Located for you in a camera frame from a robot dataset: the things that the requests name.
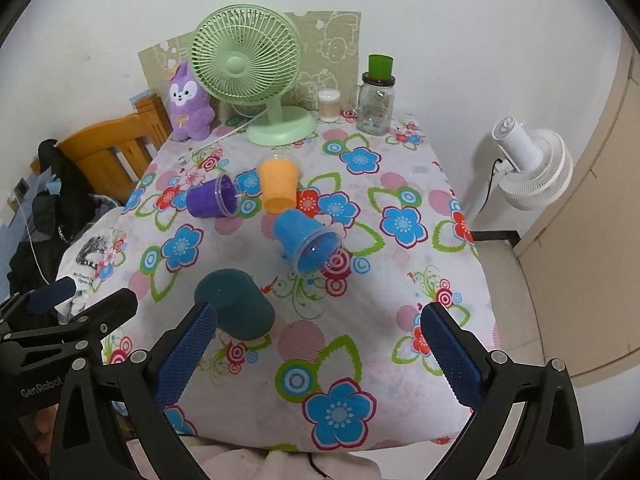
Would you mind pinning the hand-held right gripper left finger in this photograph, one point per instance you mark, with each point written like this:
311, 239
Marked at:
184, 357

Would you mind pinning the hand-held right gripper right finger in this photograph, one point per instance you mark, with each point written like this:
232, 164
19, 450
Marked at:
452, 360

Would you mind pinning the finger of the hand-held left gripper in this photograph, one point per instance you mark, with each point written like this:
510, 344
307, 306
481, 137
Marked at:
52, 292
110, 310

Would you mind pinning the teal plastic cup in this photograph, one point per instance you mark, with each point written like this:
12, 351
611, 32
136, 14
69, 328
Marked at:
235, 300

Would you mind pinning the purple plastic cup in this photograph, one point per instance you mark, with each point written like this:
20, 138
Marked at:
205, 200

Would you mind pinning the blue plastic cup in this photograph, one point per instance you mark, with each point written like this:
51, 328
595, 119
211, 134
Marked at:
295, 232

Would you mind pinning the orange plastic cup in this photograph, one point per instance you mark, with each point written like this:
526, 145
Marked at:
277, 185

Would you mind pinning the small green cup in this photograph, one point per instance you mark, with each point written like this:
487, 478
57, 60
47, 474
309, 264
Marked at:
380, 65

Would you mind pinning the person's left hand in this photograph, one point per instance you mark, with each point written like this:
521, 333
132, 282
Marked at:
44, 422

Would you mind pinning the white printed cloth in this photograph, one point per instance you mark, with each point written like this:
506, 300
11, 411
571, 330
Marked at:
85, 260

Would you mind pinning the dark clothing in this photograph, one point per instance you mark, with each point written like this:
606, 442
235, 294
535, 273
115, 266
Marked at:
50, 210

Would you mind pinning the floral tablecloth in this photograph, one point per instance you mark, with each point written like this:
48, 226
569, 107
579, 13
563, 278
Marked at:
380, 310

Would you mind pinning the wooden chair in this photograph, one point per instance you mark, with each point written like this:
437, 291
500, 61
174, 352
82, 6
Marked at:
115, 140

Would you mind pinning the beige cabinet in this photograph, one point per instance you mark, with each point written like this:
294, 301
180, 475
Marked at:
600, 210

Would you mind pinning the purple plush toy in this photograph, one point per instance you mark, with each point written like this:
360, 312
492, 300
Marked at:
187, 105

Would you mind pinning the white standing fan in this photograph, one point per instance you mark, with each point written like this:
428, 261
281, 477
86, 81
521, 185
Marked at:
520, 145

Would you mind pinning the glass jar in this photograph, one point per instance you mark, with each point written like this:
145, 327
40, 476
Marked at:
375, 105

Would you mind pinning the green desk fan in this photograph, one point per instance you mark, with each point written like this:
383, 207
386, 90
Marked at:
240, 60

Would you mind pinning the cotton swab container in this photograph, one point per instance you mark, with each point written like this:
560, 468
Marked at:
328, 106

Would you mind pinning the beige cartoon wall paper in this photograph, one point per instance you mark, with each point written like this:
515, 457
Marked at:
330, 45

